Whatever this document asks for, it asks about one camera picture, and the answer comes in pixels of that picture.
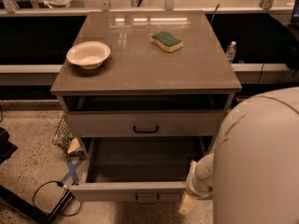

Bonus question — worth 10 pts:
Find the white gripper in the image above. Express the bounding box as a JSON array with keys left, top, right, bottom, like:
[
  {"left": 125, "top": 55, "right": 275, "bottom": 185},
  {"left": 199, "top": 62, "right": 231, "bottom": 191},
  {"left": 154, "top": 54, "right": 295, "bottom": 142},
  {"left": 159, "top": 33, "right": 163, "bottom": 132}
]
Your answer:
[{"left": 178, "top": 161, "right": 207, "bottom": 215}]

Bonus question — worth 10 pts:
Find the grey drawer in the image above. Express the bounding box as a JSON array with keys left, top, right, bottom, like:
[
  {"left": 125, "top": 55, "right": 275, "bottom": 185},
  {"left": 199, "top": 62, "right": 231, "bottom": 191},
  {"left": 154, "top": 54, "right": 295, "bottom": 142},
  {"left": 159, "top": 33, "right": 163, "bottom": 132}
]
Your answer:
[
  {"left": 71, "top": 136, "right": 212, "bottom": 203},
  {"left": 65, "top": 111, "right": 224, "bottom": 137}
]

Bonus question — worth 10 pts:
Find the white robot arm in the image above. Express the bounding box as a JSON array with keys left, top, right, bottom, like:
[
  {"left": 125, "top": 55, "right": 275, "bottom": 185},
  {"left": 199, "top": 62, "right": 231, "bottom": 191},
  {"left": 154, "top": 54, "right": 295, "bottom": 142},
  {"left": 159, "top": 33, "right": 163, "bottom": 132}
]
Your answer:
[{"left": 179, "top": 87, "right": 299, "bottom": 224}]

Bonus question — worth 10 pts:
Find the grey drawer cabinet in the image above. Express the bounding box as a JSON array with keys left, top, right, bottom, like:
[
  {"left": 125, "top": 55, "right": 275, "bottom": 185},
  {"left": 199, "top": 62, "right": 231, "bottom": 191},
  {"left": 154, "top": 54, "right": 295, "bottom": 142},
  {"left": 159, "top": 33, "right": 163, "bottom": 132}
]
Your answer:
[{"left": 50, "top": 10, "right": 243, "bottom": 189}]

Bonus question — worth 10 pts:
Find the blue tape cross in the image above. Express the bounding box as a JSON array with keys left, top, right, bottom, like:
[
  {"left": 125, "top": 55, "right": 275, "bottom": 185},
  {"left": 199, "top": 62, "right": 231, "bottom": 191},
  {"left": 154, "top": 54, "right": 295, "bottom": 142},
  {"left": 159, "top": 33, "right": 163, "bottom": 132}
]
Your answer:
[{"left": 61, "top": 159, "right": 83, "bottom": 184}]

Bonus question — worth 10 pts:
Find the clear water bottle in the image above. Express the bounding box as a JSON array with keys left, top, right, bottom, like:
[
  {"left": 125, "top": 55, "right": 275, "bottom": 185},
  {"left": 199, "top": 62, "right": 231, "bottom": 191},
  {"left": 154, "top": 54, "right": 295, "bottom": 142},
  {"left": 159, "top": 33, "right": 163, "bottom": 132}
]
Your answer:
[{"left": 225, "top": 41, "right": 236, "bottom": 63}]

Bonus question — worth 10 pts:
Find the green yellow sponge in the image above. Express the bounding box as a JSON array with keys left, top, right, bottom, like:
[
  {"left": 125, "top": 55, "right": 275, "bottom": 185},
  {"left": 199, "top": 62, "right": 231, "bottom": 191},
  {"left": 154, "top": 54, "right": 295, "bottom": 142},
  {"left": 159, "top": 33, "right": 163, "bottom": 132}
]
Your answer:
[{"left": 150, "top": 32, "right": 183, "bottom": 53}]

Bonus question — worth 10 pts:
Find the white bowl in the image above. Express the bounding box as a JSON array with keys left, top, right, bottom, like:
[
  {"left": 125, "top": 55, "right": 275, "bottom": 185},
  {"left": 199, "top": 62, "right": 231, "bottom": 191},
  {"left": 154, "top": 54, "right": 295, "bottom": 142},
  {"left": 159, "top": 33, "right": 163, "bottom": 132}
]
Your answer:
[{"left": 66, "top": 41, "right": 111, "bottom": 70}]

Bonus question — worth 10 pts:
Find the black stand foot left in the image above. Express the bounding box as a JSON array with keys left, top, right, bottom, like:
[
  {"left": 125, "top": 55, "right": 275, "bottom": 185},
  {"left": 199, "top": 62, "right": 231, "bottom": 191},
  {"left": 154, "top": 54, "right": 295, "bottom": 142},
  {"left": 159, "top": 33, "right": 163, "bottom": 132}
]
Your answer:
[{"left": 0, "top": 186, "right": 73, "bottom": 224}]

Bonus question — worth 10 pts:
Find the wire mesh basket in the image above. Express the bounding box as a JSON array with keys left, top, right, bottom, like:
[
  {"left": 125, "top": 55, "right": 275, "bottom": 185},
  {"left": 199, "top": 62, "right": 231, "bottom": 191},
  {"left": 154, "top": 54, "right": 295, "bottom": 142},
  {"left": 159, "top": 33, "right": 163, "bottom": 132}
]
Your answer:
[{"left": 52, "top": 117, "right": 84, "bottom": 157}]

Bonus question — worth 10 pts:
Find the black cable on floor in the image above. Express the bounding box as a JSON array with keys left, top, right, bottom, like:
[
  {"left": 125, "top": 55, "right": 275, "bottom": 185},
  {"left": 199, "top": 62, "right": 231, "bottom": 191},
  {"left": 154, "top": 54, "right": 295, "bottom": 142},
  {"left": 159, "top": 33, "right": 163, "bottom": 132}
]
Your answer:
[{"left": 32, "top": 180, "right": 83, "bottom": 217}]

